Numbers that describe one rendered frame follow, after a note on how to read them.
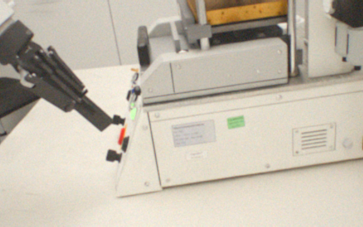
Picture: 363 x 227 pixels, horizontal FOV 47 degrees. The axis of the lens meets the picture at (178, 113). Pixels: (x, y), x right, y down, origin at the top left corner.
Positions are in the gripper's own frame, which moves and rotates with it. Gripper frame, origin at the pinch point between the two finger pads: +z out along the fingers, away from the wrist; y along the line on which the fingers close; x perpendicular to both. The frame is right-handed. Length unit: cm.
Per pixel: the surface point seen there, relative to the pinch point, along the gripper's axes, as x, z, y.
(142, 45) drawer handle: -13.4, -2.0, 7.2
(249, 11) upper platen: -31.7, 5.9, 7.6
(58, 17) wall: 70, -13, 156
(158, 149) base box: -6.0, 11.5, -4.1
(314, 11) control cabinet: -40.0, 11.5, 3.9
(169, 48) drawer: -13.7, 4.0, 15.9
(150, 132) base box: -7.2, 8.1, -3.8
